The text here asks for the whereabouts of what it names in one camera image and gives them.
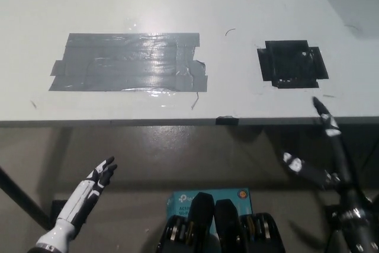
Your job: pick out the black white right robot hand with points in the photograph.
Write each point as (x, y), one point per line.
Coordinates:
(340, 161)

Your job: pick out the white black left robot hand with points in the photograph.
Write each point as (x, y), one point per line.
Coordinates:
(80, 196)

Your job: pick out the black robot body blocks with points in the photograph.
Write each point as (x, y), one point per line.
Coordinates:
(225, 229)

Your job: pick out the black table foot plate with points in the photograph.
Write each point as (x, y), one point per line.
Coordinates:
(330, 214)

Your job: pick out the black diagonal table leg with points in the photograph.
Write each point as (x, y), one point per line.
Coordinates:
(23, 199)

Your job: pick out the black tape square mark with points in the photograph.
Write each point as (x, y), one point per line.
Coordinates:
(291, 63)

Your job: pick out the teal router cardboard box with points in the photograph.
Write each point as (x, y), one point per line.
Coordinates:
(228, 201)

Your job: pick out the grey duct tape patch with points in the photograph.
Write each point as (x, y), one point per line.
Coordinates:
(127, 63)

